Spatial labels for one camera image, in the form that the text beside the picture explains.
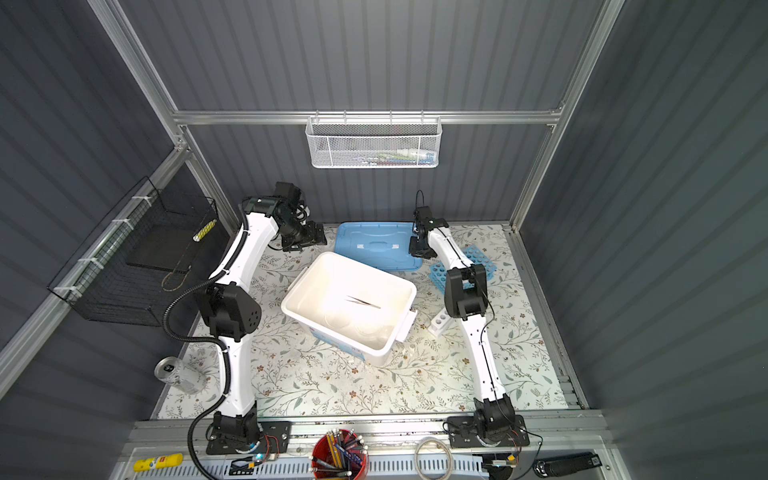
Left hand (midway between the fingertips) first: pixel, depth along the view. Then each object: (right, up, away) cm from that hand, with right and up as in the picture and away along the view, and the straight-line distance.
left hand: (313, 242), depth 92 cm
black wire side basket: (-37, -5, -18) cm, 42 cm away
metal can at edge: (-28, -33, -19) cm, 47 cm away
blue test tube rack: (+40, -9, +10) cm, 42 cm away
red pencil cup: (+13, -46, -29) cm, 56 cm away
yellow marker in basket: (-27, +3, -10) cm, 29 cm away
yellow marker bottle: (-32, -52, -23) cm, 66 cm away
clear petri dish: (+18, -28, 0) cm, 33 cm away
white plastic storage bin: (+11, -20, +5) cm, 24 cm away
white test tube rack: (+38, -24, -3) cm, 46 cm away
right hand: (+36, -4, +20) cm, 41 cm away
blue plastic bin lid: (+19, 0, +24) cm, 31 cm away
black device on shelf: (+63, -50, -27) cm, 84 cm away
